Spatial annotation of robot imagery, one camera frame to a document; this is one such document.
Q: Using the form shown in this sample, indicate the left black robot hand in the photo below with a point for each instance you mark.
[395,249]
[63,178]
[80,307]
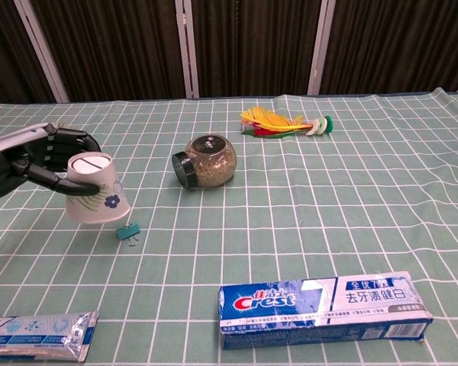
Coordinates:
[30,156]

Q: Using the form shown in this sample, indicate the white paper cup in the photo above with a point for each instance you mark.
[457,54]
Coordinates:
[95,187]

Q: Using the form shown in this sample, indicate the small green binder clip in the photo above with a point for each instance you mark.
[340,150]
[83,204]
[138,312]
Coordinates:
[128,232]

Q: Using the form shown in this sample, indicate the blue white toothpaste tube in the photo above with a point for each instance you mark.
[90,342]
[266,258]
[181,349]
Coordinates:
[38,335]

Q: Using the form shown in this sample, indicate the glass jar with black lid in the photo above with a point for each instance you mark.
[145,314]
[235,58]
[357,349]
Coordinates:
[213,164]

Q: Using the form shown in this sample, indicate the colourful feather shuttlecock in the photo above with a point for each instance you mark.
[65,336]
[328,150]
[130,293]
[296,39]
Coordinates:
[275,124]

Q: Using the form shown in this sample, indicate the green checked tablecloth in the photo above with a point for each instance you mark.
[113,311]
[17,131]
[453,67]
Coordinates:
[290,228]

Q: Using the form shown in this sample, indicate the blue Crest toothpaste box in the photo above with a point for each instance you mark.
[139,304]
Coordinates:
[320,309]

